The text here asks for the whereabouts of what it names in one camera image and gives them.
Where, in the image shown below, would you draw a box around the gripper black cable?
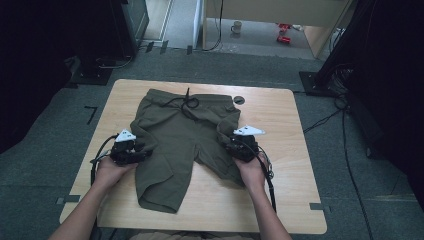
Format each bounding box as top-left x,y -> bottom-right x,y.
238,137 -> 278,214
89,133 -> 120,188

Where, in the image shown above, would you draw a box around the person's right hand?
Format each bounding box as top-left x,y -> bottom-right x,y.
232,153 -> 268,195

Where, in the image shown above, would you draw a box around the black stand base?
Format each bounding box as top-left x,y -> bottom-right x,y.
69,62 -> 114,86
298,70 -> 339,98

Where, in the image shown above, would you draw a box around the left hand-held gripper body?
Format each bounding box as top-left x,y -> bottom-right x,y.
109,128 -> 148,167

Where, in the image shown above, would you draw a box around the black cabinet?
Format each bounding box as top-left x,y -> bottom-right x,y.
109,0 -> 150,58

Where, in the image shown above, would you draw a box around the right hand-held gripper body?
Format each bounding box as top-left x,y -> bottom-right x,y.
227,124 -> 267,164

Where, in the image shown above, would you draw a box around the olive green shorts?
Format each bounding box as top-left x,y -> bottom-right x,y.
129,87 -> 247,215

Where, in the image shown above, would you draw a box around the person's left hand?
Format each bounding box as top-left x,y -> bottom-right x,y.
94,155 -> 138,192

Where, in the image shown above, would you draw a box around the grey mug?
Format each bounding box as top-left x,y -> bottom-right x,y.
230,20 -> 244,35

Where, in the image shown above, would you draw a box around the hanging black cable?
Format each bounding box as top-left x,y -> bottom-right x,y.
201,0 -> 225,53

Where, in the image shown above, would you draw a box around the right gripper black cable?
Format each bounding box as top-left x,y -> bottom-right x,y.
238,137 -> 278,214

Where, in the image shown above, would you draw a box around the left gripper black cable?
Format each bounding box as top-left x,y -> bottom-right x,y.
89,133 -> 120,188

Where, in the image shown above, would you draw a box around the long black floor cable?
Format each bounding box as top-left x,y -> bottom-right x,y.
302,98 -> 376,240

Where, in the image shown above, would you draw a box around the grey tape strip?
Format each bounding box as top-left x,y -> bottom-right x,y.
55,194 -> 82,205
308,202 -> 332,215

